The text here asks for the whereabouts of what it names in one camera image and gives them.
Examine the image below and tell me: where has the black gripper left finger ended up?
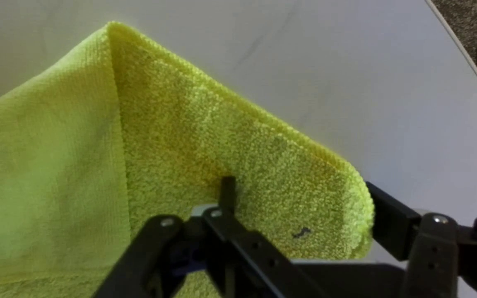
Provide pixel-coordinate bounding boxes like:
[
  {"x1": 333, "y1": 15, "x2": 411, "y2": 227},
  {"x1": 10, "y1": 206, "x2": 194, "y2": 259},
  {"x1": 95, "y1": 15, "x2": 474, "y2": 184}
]
[{"x1": 92, "y1": 176, "x2": 307, "y2": 298}]

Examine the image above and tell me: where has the yellow microfibre towel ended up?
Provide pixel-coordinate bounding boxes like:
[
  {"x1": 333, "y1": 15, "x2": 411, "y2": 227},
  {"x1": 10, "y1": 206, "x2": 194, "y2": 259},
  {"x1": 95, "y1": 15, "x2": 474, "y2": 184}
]
[{"x1": 0, "y1": 20, "x2": 376, "y2": 298}]

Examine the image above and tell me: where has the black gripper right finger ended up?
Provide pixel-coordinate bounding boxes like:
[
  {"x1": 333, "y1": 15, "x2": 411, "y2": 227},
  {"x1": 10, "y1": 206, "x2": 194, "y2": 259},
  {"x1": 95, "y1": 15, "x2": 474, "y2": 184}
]
[{"x1": 366, "y1": 181, "x2": 477, "y2": 298}]

